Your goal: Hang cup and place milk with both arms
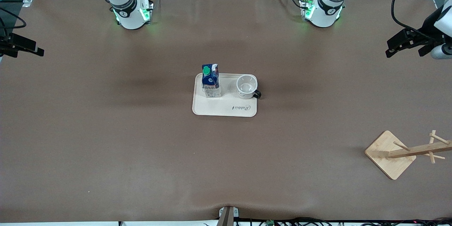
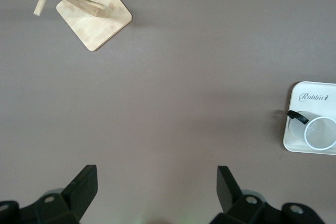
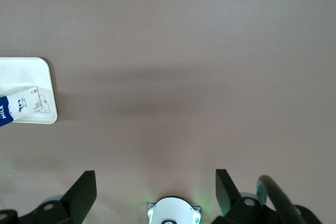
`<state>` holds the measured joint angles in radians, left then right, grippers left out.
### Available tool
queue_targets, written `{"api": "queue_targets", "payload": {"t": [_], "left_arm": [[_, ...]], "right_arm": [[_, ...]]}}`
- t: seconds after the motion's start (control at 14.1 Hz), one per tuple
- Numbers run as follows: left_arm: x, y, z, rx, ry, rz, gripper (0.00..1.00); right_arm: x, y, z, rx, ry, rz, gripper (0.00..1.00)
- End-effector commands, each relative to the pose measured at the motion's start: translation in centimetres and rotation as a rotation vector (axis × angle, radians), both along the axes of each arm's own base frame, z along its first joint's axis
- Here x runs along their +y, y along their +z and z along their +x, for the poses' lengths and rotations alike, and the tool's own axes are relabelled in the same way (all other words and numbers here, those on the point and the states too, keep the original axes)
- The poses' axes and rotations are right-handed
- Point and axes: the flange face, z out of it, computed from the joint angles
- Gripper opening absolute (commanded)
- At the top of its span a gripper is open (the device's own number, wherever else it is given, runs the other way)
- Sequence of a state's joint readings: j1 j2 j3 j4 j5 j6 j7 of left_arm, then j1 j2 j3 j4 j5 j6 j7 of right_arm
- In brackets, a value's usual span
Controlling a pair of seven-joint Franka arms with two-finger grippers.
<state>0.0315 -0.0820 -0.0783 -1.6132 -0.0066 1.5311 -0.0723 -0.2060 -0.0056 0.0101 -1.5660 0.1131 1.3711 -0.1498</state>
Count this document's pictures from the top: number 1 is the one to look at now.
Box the white smiley mug black handle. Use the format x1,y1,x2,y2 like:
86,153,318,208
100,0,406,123
236,74,262,100

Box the blue white milk carton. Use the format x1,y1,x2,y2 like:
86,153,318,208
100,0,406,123
201,64,222,98

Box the wooden mug rack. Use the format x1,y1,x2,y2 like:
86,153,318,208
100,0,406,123
364,130,452,180

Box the cream rectangular serving tray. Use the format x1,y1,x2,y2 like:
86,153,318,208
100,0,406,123
192,73,258,117

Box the grey metal post bracket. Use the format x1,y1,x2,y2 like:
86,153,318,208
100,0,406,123
218,206,240,226

